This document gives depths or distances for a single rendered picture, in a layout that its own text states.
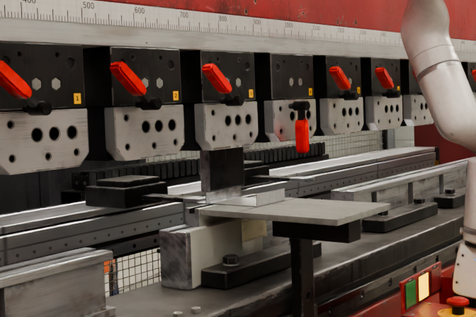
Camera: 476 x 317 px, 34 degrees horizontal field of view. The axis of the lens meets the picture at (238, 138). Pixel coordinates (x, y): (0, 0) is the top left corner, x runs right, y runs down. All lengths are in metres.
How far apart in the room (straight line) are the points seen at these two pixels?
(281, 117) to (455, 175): 0.93
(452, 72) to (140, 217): 0.67
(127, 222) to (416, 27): 0.69
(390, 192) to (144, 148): 0.87
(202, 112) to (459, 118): 0.51
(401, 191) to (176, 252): 0.81
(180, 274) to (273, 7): 0.52
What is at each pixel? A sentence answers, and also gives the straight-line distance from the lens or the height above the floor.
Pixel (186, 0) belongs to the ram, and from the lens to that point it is 1.24.
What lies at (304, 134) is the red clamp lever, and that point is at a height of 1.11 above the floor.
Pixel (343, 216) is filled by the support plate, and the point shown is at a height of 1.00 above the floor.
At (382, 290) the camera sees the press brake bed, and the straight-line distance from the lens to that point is 1.59.
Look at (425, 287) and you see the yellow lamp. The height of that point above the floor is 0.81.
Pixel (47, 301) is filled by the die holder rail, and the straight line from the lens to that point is 1.07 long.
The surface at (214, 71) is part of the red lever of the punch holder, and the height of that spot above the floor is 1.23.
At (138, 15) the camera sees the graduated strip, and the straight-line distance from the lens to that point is 1.16.
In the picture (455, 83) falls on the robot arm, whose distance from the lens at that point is 1.53.
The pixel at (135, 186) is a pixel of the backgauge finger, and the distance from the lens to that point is 1.47.
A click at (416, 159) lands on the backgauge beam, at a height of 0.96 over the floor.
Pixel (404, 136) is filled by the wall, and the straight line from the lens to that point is 8.81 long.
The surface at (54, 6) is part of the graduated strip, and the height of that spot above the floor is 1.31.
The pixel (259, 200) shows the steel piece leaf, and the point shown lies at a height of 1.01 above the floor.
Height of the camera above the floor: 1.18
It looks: 3 degrees down
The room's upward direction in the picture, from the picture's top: 2 degrees counter-clockwise
